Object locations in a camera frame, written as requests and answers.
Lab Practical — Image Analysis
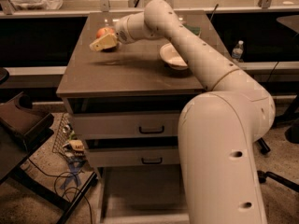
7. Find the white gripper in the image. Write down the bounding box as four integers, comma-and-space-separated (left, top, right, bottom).
90, 12, 144, 51

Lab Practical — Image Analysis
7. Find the red apple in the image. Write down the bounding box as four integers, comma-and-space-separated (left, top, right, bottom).
96, 27, 115, 38

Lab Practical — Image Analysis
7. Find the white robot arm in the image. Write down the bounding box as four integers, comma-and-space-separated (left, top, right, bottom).
90, 0, 276, 224

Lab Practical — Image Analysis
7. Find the grey drawer cabinet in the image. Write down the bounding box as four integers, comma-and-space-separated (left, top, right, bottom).
56, 10, 232, 179

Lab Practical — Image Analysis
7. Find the top grey drawer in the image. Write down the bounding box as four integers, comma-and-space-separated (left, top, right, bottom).
69, 111, 179, 140

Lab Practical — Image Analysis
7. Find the grey drawer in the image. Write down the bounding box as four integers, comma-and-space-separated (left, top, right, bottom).
69, 111, 179, 140
85, 147, 179, 167

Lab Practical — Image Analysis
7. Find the middle grey drawer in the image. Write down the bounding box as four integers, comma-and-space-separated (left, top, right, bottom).
85, 147, 179, 167

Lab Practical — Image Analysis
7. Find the open bottom drawer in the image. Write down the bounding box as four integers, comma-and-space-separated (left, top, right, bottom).
96, 165, 189, 224

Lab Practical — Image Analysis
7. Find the white bowl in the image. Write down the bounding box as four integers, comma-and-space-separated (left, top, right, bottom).
160, 43, 188, 70

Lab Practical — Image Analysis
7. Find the green yellow sponge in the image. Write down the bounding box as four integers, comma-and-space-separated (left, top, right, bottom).
186, 25, 201, 36

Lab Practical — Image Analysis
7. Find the dark brown side table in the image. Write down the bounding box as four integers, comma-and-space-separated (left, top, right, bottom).
0, 92, 96, 224

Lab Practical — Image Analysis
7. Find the clear water bottle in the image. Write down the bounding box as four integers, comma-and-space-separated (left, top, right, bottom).
232, 40, 244, 62

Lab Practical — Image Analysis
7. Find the black metal stand leg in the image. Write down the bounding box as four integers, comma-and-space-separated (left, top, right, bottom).
258, 138, 271, 155

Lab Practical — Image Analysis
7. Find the black chair leg caster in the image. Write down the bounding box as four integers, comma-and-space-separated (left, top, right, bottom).
257, 170, 299, 192

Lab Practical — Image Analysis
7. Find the wire mesh basket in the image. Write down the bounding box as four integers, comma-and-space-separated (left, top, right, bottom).
52, 113, 72, 155

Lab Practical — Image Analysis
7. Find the black floor cable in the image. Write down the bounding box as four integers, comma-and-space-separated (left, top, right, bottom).
27, 157, 93, 224

